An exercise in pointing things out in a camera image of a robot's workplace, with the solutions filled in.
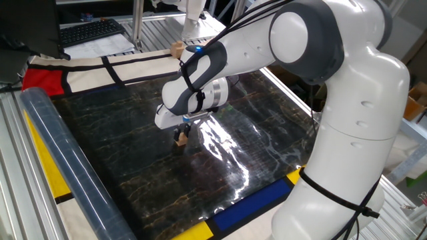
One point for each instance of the aluminium frame post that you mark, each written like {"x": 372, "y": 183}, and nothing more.
{"x": 238, "y": 8}
{"x": 137, "y": 23}

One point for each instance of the cardboard box with tools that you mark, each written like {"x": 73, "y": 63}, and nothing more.
{"x": 283, "y": 75}

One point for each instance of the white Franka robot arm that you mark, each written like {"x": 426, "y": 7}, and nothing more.
{"x": 363, "y": 140}

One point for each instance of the black monitor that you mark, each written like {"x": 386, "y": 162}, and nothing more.
{"x": 26, "y": 26}

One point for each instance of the green plastic piece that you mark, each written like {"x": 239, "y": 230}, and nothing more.
{"x": 417, "y": 178}

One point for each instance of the open cardboard box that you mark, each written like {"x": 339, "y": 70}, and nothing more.
{"x": 415, "y": 105}

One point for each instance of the small wooden cube block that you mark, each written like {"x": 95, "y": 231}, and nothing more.
{"x": 182, "y": 140}

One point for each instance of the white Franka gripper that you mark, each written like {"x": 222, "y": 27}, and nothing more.
{"x": 166, "y": 121}

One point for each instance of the black keyboard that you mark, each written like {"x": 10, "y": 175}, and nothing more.
{"x": 90, "y": 31}

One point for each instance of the Mondrian pattern tablecloth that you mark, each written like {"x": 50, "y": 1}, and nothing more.
{"x": 90, "y": 78}

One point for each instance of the white paper sheets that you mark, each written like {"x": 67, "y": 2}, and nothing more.
{"x": 100, "y": 48}

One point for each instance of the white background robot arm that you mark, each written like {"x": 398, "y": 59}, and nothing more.
{"x": 193, "y": 23}

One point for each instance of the small blue red object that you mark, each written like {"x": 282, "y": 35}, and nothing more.
{"x": 87, "y": 17}

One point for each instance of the black marble pattern mat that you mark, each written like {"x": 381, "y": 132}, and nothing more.
{"x": 150, "y": 166}

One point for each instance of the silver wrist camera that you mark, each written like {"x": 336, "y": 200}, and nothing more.
{"x": 197, "y": 116}

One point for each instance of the notched wooden block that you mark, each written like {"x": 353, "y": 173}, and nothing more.
{"x": 177, "y": 50}

